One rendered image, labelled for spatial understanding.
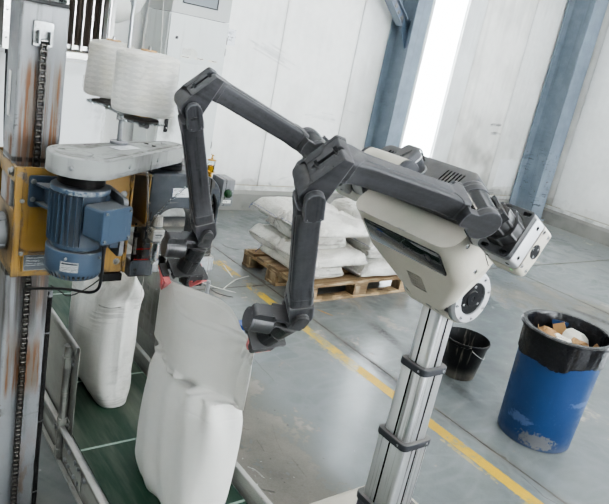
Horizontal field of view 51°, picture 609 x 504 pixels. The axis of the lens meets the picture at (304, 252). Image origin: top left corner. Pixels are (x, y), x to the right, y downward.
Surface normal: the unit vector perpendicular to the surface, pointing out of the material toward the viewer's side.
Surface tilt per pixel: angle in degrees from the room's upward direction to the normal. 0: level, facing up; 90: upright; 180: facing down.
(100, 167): 90
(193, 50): 90
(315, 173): 60
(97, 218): 90
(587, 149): 90
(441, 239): 40
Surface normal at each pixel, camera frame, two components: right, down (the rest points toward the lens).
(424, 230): -0.36, -0.70
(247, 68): 0.58, 0.35
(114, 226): 0.86, 0.30
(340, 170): 0.19, 0.73
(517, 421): -0.77, 0.09
